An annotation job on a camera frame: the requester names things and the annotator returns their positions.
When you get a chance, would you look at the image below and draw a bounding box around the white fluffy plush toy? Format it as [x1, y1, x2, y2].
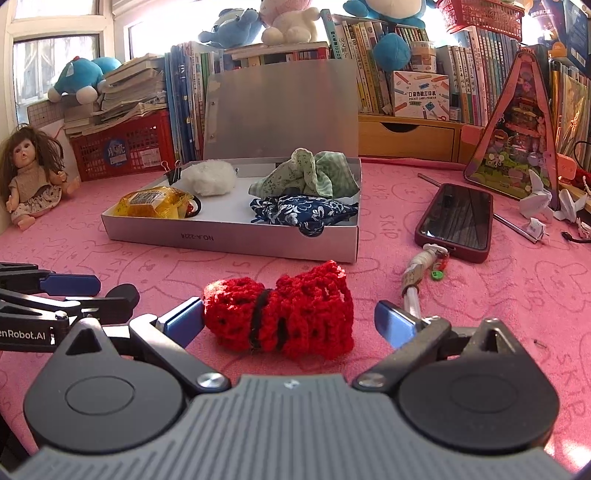
[181, 159, 238, 197]

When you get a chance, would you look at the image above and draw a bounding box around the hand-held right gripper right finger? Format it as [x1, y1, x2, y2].
[353, 299, 527, 393]

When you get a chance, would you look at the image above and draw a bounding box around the white window frame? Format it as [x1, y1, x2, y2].
[0, 0, 134, 121]

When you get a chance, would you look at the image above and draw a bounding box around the yellow snack packet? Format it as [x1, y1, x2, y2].
[114, 186, 195, 219]

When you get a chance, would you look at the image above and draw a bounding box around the phone in red case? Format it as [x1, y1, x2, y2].
[414, 183, 494, 264]

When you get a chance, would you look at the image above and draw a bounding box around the white phone strap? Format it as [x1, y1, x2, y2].
[400, 244, 451, 320]

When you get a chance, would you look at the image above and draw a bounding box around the red crochet pouch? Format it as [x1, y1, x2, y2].
[203, 260, 356, 361]

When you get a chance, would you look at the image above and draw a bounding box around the stack of books and papers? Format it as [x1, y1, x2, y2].
[62, 53, 168, 137]

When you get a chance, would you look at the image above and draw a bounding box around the large blue plush toy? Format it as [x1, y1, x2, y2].
[342, 0, 428, 29]

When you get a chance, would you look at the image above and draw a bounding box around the blue elephant plush toy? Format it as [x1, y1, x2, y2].
[198, 8, 264, 49]

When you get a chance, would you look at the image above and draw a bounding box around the blue cat plush toy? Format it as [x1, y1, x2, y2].
[47, 56, 122, 103]

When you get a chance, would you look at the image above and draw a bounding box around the flat stack of books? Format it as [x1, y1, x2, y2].
[222, 41, 331, 71]

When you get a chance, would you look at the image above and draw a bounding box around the red plastic basket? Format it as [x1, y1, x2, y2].
[436, 0, 526, 42]

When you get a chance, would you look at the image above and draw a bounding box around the blue floral pouch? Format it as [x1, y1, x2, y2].
[249, 194, 360, 239]

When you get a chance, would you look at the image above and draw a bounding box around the white cardboard box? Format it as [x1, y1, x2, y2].
[100, 59, 363, 264]

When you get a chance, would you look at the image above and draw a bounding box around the white paper origami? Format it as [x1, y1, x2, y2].
[519, 169, 553, 223]
[553, 189, 588, 222]

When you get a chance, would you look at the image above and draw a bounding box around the pink rabbit print towel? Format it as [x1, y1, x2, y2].
[0, 157, 591, 457]

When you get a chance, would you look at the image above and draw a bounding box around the brown-haired baby doll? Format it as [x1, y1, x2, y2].
[0, 124, 81, 230]

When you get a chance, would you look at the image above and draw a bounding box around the white grid board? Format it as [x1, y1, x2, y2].
[27, 99, 66, 126]

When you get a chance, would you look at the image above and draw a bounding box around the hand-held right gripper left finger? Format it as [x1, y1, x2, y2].
[55, 296, 232, 396]

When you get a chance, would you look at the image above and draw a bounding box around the wooden drawer organizer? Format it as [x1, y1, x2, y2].
[358, 113, 486, 164]

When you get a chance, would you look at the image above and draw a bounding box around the red plastic crate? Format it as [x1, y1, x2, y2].
[69, 110, 177, 182]

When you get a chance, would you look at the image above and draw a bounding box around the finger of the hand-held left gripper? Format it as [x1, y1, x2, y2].
[0, 263, 102, 297]
[0, 283, 140, 324]

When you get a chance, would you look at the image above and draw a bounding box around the black binder clip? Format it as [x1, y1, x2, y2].
[159, 159, 184, 186]

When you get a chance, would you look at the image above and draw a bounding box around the green checkered cloth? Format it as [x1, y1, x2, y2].
[248, 148, 361, 199]

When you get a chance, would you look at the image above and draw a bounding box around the pink triangular toy house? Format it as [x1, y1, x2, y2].
[464, 50, 561, 200]

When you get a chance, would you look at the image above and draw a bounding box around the row of upright books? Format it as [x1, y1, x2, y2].
[323, 14, 523, 126]

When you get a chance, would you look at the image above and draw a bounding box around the pink and white plush toy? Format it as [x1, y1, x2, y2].
[259, 0, 322, 45]

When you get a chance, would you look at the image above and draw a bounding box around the dark blue carton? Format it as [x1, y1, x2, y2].
[526, 0, 591, 71]

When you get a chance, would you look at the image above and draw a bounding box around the row of blue books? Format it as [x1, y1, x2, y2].
[165, 41, 223, 163]

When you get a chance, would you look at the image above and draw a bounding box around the white label printer box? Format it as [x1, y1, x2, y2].
[392, 70, 451, 122]

